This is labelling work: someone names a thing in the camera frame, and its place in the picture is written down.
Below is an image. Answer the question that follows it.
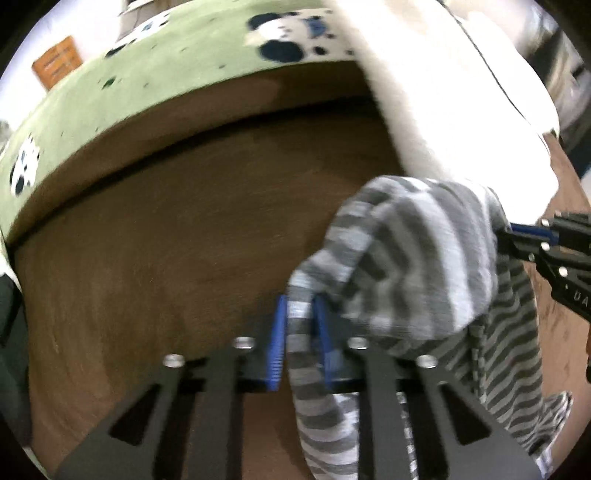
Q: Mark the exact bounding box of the black folded garment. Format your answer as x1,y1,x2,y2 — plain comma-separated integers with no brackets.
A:
1,274,32,446

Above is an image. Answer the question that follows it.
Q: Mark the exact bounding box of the white fleece jacket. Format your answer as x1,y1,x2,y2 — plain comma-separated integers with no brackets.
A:
328,1,560,223

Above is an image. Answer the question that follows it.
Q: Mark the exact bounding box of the wooden chair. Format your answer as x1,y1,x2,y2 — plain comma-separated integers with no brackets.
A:
31,36,83,91

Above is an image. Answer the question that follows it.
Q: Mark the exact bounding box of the green panda print quilt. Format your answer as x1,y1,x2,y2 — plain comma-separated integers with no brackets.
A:
1,1,355,243

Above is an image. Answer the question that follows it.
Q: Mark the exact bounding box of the grey striped zip hoodie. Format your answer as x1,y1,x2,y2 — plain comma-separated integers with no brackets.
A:
287,176,572,479

